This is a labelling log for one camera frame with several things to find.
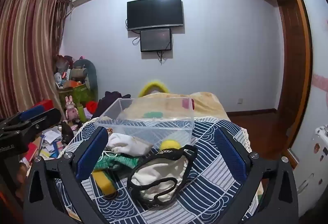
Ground green striped cloth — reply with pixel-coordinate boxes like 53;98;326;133
93;153;140;172

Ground large wall television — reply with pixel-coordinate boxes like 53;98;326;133
127;0;184;31

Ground white cloth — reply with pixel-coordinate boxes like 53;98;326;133
106;133;154;157

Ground red and blue box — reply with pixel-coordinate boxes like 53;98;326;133
33;99;54;112

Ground pile of toys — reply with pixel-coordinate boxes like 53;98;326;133
53;55;85;89

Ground white pouch with black trim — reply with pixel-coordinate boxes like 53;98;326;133
127;144;198;208

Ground small wall monitor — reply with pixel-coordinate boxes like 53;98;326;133
140;28;172;52

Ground clear plastic storage box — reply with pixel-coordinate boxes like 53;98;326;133
94;97;195;151

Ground blue patterned blanket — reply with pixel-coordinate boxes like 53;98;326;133
55;116;265;224

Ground green cardboard box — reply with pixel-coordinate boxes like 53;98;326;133
58;83;94;122

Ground pink bunny plush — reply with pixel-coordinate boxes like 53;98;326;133
64;96;80;121

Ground pink and red sponge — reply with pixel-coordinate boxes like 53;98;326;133
181;98;195;110

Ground black clothing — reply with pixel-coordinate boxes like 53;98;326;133
93;91;132;120

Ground striped brown curtain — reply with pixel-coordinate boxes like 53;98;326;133
0;0;71;120

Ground yellow fuzzy hoop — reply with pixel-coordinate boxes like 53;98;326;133
138;80;171;98

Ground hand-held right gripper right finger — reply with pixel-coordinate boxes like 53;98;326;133
214;127;299;224

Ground yellow blanket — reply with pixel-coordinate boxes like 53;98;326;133
142;92;229;122

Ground yellow round sponge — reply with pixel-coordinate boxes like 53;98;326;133
159;139;182;152

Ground white wall device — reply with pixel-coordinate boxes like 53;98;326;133
315;125;328;143

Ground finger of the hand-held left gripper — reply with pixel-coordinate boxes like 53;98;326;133
14;108;62;138
0;105;52;130

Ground yellow rectangular sponge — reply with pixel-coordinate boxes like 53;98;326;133
92;170;118;199

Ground white door with stickers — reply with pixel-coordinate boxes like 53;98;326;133
286;0;328;220

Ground red plush item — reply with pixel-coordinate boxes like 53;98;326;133
85;101;99;115

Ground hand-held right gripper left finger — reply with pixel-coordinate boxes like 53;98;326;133
24;127;113;224

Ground black bag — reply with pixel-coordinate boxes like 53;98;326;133
60;121;75;144

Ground pile of papers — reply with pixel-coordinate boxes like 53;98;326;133
23;128;67;164

